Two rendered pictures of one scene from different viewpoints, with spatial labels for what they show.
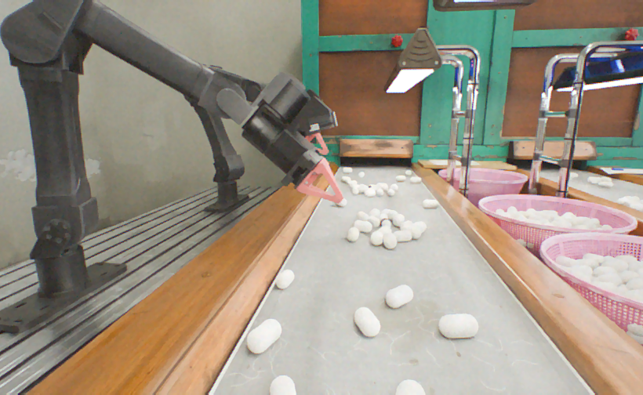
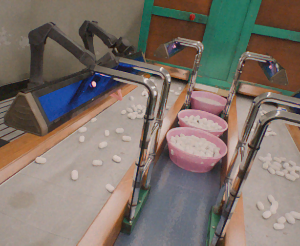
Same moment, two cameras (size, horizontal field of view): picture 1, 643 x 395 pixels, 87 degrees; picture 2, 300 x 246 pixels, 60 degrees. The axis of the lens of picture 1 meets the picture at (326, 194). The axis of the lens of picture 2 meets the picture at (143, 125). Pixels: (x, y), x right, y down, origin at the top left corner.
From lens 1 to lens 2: 79 cm
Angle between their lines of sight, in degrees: 13
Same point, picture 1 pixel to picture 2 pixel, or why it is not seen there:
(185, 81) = (76, 53)
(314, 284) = (101, 123)
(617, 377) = not seen: hidden behind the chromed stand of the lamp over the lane
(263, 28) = not seen: outside the picture
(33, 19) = (36, 32)
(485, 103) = (232, 59)
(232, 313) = (76, 124)
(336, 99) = (156, 41)
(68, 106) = (41, 55)
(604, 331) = not seen: hidden behind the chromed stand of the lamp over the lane
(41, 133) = (33, 63)
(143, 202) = (51, 68)
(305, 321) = (93, 130)
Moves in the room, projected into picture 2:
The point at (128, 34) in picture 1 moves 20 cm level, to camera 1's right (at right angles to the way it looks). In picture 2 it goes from (61, 37) to (102, 46)
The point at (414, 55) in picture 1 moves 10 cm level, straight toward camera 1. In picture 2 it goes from (159, 52) to (151, 54)
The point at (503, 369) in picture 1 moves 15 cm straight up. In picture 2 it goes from (128, 147) to (134, 113)
